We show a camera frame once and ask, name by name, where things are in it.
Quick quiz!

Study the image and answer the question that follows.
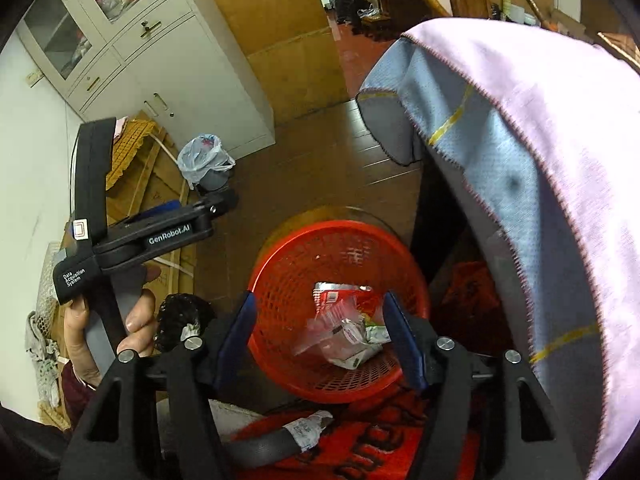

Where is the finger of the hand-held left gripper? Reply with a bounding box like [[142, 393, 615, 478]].
[[125, 199, 182, 225], [192, 189, 239, 219]]

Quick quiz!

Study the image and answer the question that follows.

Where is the red plastic basket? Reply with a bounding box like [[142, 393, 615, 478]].
[[247, 220, 431, 403]]

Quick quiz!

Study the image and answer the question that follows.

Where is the pink grey tablecloth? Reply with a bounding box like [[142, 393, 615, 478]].
[[356, 17, 640, 480]]

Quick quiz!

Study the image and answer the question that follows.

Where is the person's left forearm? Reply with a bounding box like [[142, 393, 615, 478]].
[[59, 360, 103, 433]]

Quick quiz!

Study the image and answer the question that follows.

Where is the red white snack wrapper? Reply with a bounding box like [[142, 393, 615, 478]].
[[312, 281, 373, 318]]

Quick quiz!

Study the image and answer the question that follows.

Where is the yellow woven mat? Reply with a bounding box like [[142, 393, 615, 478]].
[[105, 119, 157, 191]]

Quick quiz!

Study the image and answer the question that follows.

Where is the grey bin with plastic bag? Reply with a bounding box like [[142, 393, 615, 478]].
[[177, 134, 237, 193]]

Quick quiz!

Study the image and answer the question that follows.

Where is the grey slipper with label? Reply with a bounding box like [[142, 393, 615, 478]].
[[157, 399, 335, 467]]

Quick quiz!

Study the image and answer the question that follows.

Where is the white metal cabinet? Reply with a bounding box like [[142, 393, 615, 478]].
[[15, 0, 276, 158]]

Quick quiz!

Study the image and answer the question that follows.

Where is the white grey rag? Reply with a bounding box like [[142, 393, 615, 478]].
[[27, 310, 63, 406]]

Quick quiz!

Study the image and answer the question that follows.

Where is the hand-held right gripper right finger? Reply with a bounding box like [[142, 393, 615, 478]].
[[382, 290, 586, 480]]

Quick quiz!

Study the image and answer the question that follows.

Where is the wooden door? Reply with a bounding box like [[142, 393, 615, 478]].
[[197, 0, 351, 123]]

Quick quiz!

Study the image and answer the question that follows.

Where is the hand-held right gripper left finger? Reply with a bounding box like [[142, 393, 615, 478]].
[[59, 291, 259, 480]]

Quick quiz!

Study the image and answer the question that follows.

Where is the green white wrapper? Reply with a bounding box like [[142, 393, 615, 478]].
[[345, 324, 393, 371]]

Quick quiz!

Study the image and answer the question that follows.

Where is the person's left hand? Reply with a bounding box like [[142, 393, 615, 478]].
[[62, 265, 162, 388]]

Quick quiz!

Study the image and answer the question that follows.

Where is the brown cardboard sheet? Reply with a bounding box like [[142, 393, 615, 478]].
[[105, 110, 201, 286]]

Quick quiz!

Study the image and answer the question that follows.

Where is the wooden chair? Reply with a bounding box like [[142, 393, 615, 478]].
[[360, 0, 397, 41]]

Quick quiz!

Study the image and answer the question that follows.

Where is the clear plastic wrapper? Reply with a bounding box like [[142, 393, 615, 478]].
[[292, 305, 371, 366]]

